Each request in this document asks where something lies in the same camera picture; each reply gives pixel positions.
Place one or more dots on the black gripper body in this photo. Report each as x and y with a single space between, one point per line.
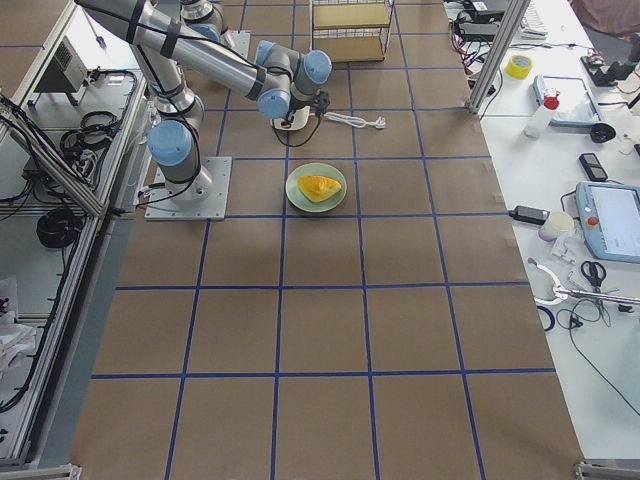
296 107

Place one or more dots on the white toaster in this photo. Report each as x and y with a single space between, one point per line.
297 122

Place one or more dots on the triangular golden pastry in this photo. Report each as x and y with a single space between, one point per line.
318 188

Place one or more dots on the green plate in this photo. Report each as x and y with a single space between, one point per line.
298 200

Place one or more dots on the yellow tape roll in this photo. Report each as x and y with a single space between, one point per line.
519 66

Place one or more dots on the white bottle red cap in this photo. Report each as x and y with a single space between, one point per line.
542 117

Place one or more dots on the black power adapter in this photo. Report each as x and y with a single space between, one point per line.
529 215

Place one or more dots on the blue teach pendant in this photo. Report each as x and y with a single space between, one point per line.
577 105
609 218

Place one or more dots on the black scissors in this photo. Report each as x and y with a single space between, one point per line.
595 273

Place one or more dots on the wire basket with wooden shelf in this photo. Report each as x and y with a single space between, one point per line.
351 30

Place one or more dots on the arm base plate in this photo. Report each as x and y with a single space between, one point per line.
206 198
237 40

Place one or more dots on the aluminium frame post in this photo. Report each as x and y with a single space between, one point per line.
510 24

